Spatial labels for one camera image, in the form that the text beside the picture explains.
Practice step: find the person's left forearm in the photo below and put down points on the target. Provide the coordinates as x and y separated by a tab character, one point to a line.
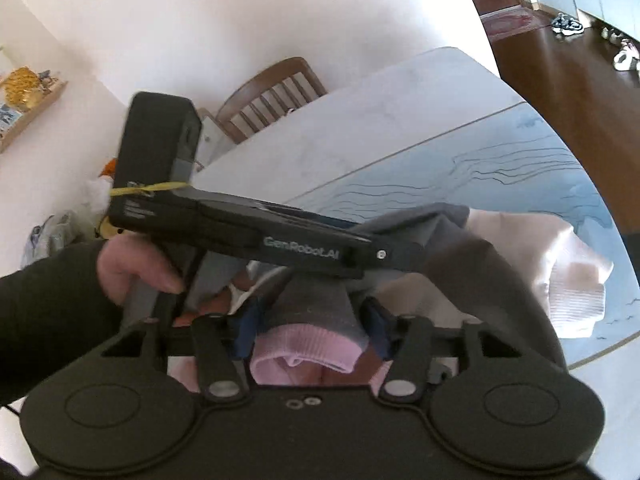
45	320

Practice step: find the person's left hand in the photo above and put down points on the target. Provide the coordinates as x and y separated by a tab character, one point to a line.
130	265

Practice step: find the yellow ornament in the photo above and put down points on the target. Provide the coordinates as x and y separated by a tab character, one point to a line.
22	85

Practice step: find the slatted wooden chair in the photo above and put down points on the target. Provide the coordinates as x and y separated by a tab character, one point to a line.
270	100

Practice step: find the grey white sneaker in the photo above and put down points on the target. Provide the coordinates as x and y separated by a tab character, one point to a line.
566	23

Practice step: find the yellow rubber band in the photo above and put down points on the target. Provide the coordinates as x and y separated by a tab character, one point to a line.
145	189

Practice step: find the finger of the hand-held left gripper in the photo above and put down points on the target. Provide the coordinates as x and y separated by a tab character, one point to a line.
325	220
397	256

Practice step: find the wooden wall shelf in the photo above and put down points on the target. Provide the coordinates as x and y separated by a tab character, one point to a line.
30	120

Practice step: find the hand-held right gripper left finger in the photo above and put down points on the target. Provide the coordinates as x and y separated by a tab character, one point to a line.
248	322

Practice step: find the pink grey white sweatshirt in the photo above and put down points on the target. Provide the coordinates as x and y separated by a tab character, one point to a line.
450	265

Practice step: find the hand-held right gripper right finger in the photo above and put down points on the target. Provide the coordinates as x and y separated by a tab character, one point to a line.
376	325

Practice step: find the clear plastic bag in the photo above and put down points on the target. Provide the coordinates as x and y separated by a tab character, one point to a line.
50	240

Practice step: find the white shoe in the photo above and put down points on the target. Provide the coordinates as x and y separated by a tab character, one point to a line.
612	33

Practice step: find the red patterned rug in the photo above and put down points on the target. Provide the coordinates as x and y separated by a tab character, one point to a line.
510	22

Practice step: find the pink white slipper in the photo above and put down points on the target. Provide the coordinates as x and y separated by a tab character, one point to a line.
627	56

